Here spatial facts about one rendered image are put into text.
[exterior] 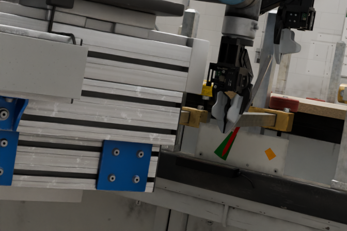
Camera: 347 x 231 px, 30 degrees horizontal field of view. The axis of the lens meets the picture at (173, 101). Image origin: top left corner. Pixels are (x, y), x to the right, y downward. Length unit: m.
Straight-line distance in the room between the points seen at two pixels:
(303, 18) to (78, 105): 0.84
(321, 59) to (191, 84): 8.20
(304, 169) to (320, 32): 7.38
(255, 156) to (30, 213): 1.02
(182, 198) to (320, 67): 7.44
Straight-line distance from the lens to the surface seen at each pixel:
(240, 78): 1.39
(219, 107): 1.44
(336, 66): 2.84
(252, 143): 1.77
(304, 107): 1.91
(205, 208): 1.87
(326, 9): 9.32
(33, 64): 0.82
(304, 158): 1.96
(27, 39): 0.82
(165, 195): 1.92
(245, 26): 1.40
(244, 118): 1.51
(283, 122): 1.74
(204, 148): 1.82
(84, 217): 2.35
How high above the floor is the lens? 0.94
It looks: 3 degrees down
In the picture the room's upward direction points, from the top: 9 degrees clockwise
